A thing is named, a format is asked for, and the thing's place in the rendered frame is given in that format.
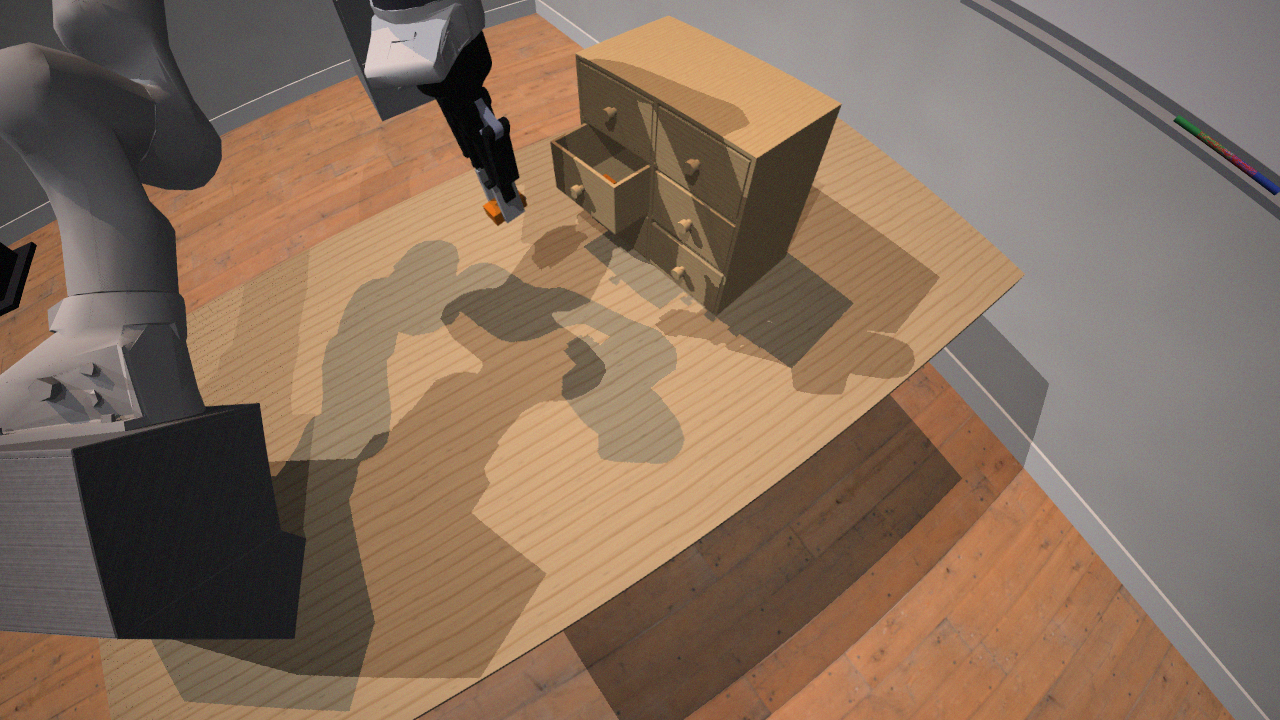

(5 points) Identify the small brown wooden chest of drawers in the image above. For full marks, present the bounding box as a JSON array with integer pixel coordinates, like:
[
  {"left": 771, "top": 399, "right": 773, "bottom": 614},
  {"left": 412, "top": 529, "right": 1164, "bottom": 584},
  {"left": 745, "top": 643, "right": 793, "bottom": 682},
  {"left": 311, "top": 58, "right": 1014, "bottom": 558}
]
[{"left": 575, "top": 15, "right": 842, "bottom": 316}]

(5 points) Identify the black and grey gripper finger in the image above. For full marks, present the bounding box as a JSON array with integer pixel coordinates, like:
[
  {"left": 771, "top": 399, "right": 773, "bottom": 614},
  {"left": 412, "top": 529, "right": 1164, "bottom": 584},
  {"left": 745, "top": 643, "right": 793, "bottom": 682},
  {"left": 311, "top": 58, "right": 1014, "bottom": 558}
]
[
  {"left": 435, "top": 97, "right": 495, "bottom": 202},
  {"left": 451, "top": 97, "right": 525, "bottom": 223}
]

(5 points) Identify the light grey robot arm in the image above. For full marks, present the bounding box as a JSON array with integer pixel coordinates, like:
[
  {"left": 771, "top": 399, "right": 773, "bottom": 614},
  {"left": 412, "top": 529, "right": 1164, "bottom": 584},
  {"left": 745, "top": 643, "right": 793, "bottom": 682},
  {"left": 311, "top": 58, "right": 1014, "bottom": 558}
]
[{"left": 0, "top": 0, "right": 485, "bottom": 445}]

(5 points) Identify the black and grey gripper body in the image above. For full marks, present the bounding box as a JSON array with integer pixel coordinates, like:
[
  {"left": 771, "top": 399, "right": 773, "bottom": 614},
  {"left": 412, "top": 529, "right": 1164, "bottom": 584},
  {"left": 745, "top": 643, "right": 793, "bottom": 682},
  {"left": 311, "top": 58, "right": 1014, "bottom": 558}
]
[{"left": 416, "top": 31, "right": 492, "bottom": 129}]

